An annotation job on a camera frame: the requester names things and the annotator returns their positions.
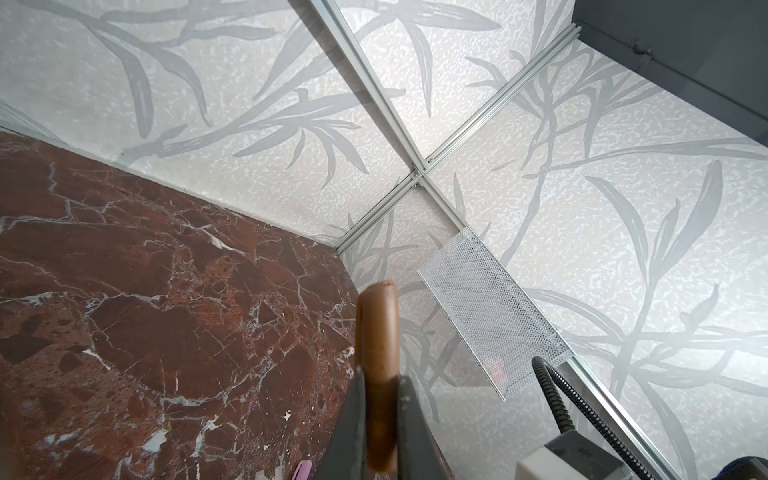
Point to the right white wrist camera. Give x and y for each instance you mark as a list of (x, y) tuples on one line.
[(571, 456)]

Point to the pink item in basket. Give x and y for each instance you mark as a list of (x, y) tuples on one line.
[(495, 369)]

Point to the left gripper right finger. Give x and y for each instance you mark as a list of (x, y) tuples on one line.
[(417, 453)]

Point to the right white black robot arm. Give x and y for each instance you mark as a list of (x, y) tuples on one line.
[(744, 468)]

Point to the magenta pink pen cap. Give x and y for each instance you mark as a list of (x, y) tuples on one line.
[(303, 470)]

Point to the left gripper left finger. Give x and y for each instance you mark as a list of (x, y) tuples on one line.
[(345, 455)]

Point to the dark brown pen cap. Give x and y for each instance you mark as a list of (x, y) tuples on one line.
[(377, 353)]

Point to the white wire mesh basket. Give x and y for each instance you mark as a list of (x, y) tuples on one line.
[(492, 314)]

